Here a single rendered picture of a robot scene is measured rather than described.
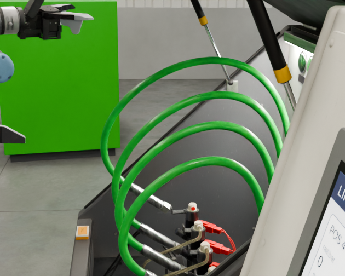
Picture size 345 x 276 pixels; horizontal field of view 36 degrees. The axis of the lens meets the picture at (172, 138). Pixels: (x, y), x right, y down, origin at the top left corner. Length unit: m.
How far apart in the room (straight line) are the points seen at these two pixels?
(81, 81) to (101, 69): 0.18
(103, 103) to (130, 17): 3.22
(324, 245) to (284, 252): 0.10
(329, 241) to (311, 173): 0.10
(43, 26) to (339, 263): 1.22
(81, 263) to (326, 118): 0.79
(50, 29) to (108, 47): 2.77
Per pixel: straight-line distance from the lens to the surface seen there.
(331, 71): 0.60
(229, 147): 1.39
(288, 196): 0.63
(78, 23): 1.56
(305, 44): 1.17
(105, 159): 1.03
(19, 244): 3.32
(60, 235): 3.36
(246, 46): 7.72
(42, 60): 4.32
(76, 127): 4.45
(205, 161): 0.78
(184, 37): 7.56
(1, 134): 0.50
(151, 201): 1.06
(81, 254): 1.27
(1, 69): 1.39
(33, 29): 1.57
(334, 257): 0.51
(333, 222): 0.52
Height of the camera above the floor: 1.60
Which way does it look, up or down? 18 degrees down
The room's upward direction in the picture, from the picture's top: 1 degrees clockwise
